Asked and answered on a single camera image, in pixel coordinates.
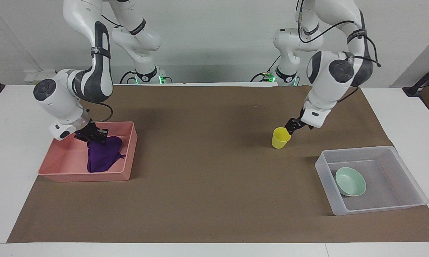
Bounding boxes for purple cloth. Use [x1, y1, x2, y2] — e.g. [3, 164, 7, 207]
[87, 136, 126, 173]

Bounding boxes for clear plastic bin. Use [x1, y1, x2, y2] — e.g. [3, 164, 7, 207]
[314, 145, 429, 216]

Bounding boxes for pink plastic bin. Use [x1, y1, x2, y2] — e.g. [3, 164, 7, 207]
[38, 121, 138, 183]

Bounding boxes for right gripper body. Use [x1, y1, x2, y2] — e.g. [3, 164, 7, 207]
[74, 122, 101, 141]

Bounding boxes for black cable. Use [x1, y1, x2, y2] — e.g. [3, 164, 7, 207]
[297, 0, 382, 68]
[82, 101, 114, 124]
[119, 70, 138, 85]
[250, 54, 283, 83]

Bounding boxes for light green bowl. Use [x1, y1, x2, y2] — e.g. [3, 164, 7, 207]
[335, 167, 367, 197]

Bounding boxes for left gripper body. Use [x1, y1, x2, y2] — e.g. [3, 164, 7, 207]
[295, 117, 314, 130]

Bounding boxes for yellow plastic cup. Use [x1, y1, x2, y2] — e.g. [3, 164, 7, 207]
[271, 127, 292, 150]

